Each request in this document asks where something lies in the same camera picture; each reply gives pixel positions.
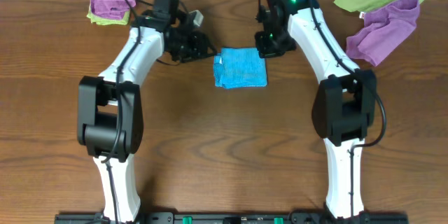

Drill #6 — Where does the folded green cloth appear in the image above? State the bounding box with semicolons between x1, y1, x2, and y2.
87;0;130;25

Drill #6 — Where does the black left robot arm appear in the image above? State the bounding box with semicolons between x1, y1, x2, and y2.
77;0;217;223

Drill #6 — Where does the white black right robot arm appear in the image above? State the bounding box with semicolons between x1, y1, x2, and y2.
255;0;376;223

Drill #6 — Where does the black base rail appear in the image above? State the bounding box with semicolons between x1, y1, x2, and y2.
54;211;410;224

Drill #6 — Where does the blue microfiber cloth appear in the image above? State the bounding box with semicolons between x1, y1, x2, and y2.
213;48;267;89

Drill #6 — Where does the loose purple cloth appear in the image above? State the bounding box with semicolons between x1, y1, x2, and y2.
346;0;420;67

